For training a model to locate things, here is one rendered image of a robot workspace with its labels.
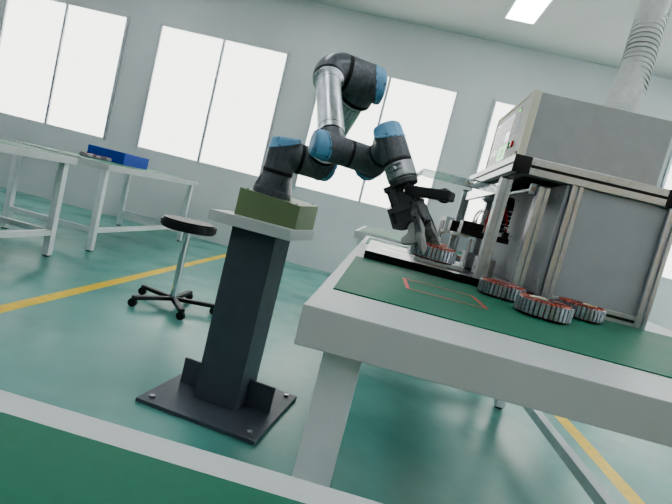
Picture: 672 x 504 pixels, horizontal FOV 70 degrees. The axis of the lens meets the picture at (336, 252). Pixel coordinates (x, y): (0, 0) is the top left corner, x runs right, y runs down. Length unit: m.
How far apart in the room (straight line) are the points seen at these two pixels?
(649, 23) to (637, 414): 2.76
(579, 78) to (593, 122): 5.34
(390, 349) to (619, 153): 1.13
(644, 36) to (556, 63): 3.70
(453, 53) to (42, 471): 6.53
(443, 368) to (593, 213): 0.93
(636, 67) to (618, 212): 1.72
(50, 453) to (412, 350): 0.42
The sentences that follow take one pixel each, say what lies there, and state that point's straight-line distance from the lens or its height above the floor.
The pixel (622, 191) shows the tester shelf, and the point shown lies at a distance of 1.45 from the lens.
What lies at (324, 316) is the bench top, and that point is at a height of 0.74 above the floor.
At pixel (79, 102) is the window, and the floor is 1.38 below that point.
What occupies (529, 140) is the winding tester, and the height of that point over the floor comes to 1.18.
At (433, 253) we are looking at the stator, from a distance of 1.14.
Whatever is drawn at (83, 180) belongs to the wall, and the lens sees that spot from 7.48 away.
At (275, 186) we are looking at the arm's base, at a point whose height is 0.88.
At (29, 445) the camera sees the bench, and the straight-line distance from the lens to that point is 0.23.
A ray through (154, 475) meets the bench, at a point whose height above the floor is 0.75.
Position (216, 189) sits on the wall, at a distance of 6.64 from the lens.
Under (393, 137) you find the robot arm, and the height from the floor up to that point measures 1.07.
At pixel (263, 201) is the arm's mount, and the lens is 1.82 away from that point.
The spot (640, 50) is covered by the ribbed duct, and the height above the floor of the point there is 2.04.
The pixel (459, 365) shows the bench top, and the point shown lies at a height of 0.73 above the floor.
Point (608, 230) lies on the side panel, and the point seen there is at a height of 0.98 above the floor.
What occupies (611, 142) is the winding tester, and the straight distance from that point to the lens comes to 1.57.
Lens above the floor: 0.87
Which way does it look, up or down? 5 degrees down
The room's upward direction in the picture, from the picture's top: 14 degrees clockwise
